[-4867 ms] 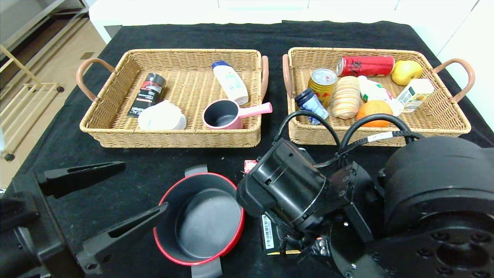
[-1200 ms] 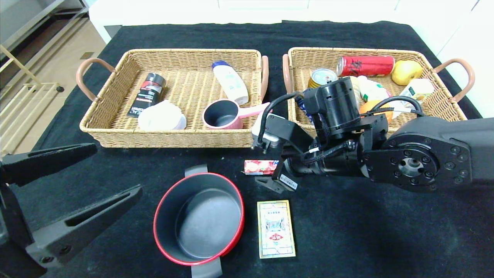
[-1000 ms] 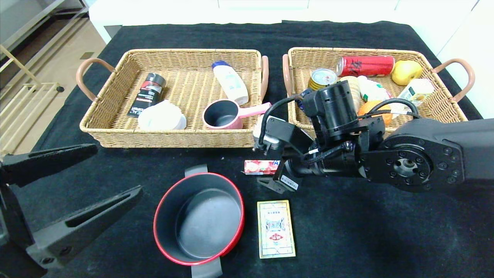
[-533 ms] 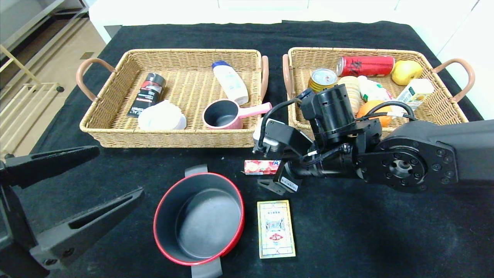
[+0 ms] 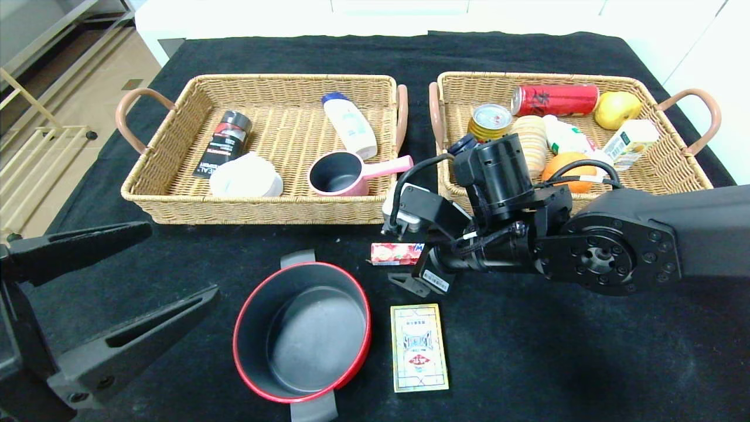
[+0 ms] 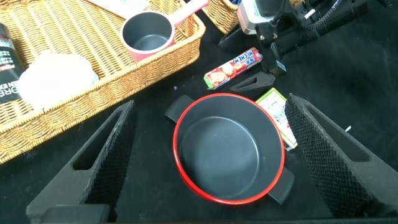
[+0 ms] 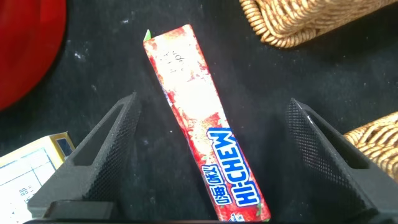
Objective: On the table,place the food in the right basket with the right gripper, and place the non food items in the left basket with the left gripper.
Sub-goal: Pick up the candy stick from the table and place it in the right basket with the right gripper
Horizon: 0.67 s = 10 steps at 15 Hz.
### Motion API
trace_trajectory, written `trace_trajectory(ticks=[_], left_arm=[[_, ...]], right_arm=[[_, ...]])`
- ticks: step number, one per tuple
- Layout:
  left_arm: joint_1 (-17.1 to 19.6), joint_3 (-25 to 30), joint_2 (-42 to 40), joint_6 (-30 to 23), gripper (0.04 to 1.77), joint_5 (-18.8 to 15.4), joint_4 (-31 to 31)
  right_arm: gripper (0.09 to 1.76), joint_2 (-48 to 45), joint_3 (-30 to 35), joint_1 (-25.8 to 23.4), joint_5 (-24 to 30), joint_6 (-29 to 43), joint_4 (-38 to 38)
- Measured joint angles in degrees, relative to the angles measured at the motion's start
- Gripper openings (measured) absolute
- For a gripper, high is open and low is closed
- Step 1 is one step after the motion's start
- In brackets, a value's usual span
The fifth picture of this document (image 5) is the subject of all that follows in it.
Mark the orange fruit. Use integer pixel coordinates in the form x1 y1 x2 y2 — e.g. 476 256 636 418
541 151 597 194

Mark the gold Red Bull can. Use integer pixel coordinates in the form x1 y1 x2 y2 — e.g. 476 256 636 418
467 104 513 143

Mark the white bottle blue cap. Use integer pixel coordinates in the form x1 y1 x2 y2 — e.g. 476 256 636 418
322 91 379 160

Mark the grey metal shelf unit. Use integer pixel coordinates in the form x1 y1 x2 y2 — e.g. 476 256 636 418
0 0 137 118

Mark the playing card box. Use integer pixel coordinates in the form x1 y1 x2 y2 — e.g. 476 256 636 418
390 303 450 393

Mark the pink saucepan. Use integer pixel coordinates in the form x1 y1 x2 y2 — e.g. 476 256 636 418
308 151 414 197

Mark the sandwich biscuits roll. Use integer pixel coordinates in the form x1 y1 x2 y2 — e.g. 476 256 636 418
511 115 548 179

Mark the black tablecloth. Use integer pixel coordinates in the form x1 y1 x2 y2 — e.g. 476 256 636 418
18 32 750 422

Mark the blue chewing gum bottle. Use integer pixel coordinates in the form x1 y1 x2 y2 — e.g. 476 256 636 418
448 134 480 158

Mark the white green juice carton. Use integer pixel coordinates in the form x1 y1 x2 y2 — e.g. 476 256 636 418
601 119 660 172

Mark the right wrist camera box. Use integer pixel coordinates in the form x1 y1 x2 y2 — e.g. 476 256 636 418
382 183 472 241

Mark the black red cleanser tube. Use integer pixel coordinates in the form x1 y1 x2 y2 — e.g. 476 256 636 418
193 110 254 179

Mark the Hi-Chew candy stick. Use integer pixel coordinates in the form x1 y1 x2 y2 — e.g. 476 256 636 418
370 242 425 267

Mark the red black cooking pot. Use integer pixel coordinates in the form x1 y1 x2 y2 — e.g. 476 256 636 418
233 250 373 422

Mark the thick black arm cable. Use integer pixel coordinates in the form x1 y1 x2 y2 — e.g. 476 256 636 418
540 159 623 189
390 154 456 228

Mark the white bowl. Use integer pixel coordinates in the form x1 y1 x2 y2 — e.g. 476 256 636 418
209 152 284 198

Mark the yellow pear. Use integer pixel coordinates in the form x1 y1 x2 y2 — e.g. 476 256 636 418
594 91 643 131

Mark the braided black cable white label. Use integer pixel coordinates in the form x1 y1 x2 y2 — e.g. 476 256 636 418
457 222 528 254

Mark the white yogurt drink bottle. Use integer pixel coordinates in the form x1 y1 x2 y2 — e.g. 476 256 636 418
543 114 613 171

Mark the light wooden rack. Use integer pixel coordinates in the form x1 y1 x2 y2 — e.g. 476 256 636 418
0 66 99 247

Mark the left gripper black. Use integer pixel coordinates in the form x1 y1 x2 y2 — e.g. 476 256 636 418
0 221 221 422

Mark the red soda can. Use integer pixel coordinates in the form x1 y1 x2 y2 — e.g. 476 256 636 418
510 84 600 117

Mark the wicker basket with brown handles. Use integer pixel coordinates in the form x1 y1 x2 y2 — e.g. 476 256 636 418
428 71 722 216
115 74 409 225

